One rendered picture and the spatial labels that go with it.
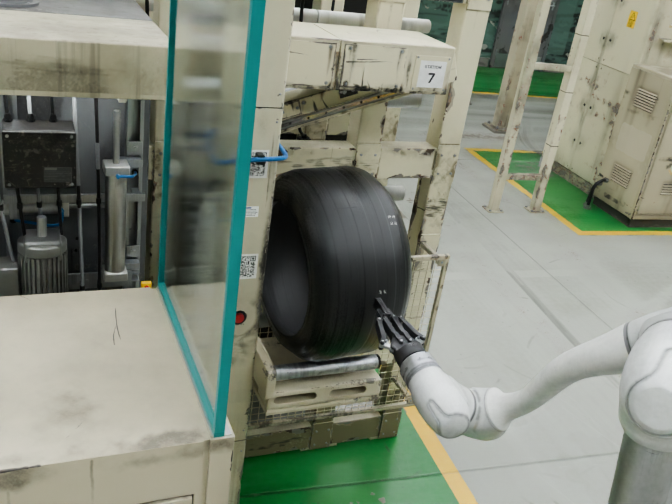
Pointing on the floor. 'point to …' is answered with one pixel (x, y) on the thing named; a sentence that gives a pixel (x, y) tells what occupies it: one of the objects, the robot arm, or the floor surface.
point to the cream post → (272, 54)
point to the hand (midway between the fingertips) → (382, 310)
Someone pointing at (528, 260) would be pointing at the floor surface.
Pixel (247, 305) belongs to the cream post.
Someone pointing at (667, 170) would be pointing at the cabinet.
